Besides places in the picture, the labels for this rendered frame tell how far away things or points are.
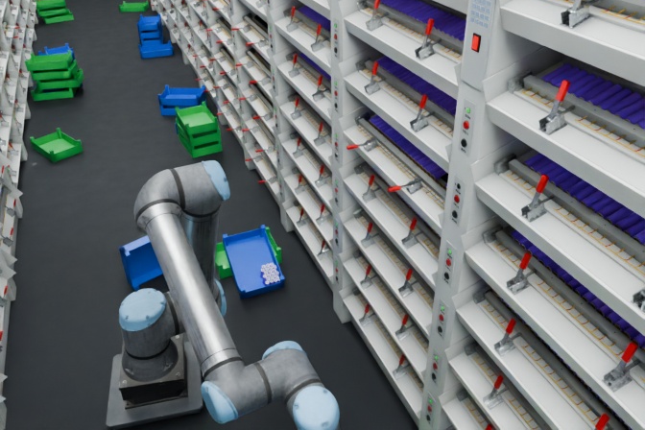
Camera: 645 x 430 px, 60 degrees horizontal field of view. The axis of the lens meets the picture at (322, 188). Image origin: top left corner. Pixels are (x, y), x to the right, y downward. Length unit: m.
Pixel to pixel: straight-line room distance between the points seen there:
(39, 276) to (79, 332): 0.47
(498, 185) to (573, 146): 0.26
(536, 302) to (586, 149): 0.37
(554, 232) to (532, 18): 0.39
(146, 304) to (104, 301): 0.76
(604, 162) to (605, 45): 0.19
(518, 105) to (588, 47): 0.23
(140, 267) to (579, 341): 2.03
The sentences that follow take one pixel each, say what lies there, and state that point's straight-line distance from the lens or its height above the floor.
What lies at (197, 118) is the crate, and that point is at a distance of 3.83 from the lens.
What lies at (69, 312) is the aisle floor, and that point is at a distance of 2.71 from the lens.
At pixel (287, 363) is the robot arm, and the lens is 1.27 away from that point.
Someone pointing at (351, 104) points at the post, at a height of 0.98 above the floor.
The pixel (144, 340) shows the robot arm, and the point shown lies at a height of 0.34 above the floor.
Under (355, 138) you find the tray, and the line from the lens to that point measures 1.83.
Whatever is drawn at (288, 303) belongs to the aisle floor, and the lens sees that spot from 2.50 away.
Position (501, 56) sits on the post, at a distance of 1.17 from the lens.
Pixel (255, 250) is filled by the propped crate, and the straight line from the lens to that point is 2.67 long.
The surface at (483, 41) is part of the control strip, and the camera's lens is 1.16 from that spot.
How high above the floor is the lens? 1.71
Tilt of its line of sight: 32 degrees down
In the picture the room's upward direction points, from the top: 1 degrees counter-clockwise
